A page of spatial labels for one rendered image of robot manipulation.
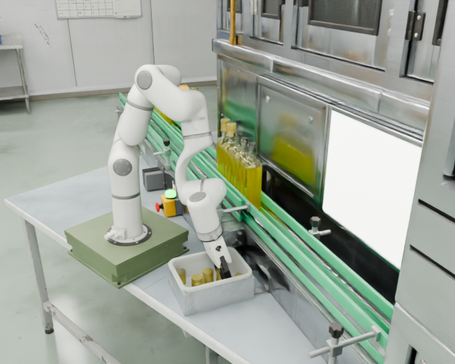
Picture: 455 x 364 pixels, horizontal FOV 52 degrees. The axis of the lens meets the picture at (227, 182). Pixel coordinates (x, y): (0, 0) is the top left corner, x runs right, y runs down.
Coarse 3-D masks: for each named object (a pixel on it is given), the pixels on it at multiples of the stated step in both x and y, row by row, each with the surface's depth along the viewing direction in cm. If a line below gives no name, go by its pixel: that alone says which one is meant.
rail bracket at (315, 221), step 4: (312, 220) 132; (316, 220) 132; (320, 220) 133; (312, 224) 133; (316, 224) 132; (312, 228) 134; (316, 228) 134; (312, 232) 134; (316, 232) 134; (320, 232) 136; (324, 232) 136; (328, 232) 136; (316, 236) 134
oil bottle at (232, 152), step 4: (232, 148) 164; (236, 148) 163; (228, 152) 166; (232, 152) 163; (236, 152) 162; (228, 156) 166; (232, 156) 163; (228, 160) 167; (232, 160) 164; (228, 164) 167; (232, 164) 164; (228, 168) 168; (232, 168) 165; (228, 172) 169; (232, 172) 165; (228, 176) 169; (232, 176) 166; (228, 180) 170; (232, 180) 167; (232, 184) 167
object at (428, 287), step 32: (448, 0) 47; (448, 32) 48; (448, 64) 49; (448, 96) 49; (448, 128) 50; (448, 160) 51; (416, 192) 56; (448, 192) 51; (416, 224) 57; (448, 224) 52; (416, 256) 58; (448, 256) 53; (416, 288) 58; (448, 288) 53; (448, 320) 54
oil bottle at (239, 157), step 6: (240, 156) 158; (246, 156) 158; (234, 162) 162; (240, 162) 158; (234, 168) 163; (240, 168) 158; (234, 174) 164; (240, 174) 159; (234, 180) 165; (234, 186) 166
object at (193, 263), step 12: (204, 252) 148; (168, 264) 142; (180, 264) 145; (192, 264) 147; (204, 264) 149; (228, 264) 152; (240, 264) 144; (216, 276) 148; (240, 276) 136; (192, 288) 131; (204, 288) 132
